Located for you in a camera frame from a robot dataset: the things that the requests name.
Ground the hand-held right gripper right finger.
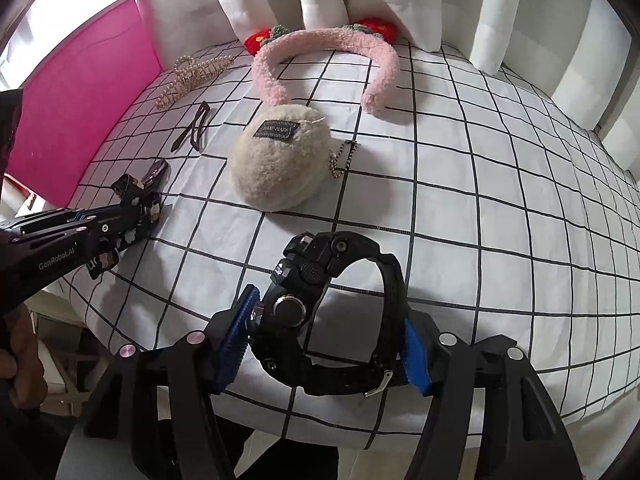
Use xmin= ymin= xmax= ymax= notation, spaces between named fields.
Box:
xmin=403 ymin=316 xmax=584 ymax=480

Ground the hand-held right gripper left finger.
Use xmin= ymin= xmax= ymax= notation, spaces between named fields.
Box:
xmin=84 ymin=284 xmax=262 ymax=480

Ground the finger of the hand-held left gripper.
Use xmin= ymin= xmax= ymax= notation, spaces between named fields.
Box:
xmin=0 ymin=194 xmax=162 ymax=236
xmin=75 ymin=220 xmax=147 ymax=282

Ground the black wristwatch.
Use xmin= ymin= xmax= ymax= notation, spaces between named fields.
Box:
xmin=247 ymin=231 xmax=410 ymax=399

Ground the person's left hand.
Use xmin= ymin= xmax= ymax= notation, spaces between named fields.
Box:
xmin=0 ymin=305 xmax=49 ymax=413

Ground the dark brown hair clip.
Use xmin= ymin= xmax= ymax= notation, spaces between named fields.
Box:
xmin=140 ymin=158 xmax=169 ymax=187

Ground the pink board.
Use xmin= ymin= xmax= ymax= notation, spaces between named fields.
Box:
xmin=4 ymin=0 xmax=165 ymax=207

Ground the white checked cloth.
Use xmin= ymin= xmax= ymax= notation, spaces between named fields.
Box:
xmin=59 ymin=39 xmax=640 ymax=442

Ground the pearl hair claw clip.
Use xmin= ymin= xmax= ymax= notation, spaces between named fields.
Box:
xmin=155 ymin=53 xmax=236 ymax=111

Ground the beige fluffy pouch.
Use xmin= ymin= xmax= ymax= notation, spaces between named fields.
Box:
xmin=227 ymin=105 xmax=361 ymax=209

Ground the pink fluffy headband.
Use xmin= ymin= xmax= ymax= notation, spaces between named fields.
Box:
xmin=244 ymin=18 xmax=402 ymax=117

